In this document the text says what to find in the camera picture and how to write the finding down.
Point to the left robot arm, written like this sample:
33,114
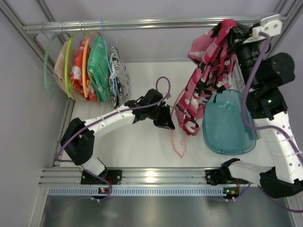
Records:
79,138

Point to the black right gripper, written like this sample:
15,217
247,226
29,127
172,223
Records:
240,36

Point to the green patterned garment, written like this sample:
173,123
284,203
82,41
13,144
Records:
99,69

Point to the aluminium hanging rail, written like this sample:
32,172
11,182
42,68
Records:
137,24

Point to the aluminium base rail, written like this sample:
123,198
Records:
134,176

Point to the teal plastic bin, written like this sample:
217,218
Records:
223,129

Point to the pink camouflage trousers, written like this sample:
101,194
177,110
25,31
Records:
215,62

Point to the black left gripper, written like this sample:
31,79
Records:
162,116

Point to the orange patterned garment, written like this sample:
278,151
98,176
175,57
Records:
76,76

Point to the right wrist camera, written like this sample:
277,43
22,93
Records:
270,25

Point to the orange plastic hanger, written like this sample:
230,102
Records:
86,80

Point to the blue plastic hanger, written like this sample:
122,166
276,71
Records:
107,54

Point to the beige garment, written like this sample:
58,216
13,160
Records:
59,70

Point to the black white patterned garment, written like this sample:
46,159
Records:
119,79

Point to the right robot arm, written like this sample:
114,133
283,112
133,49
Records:
264,109

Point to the grey slotted cable duct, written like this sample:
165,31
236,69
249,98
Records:
136,191

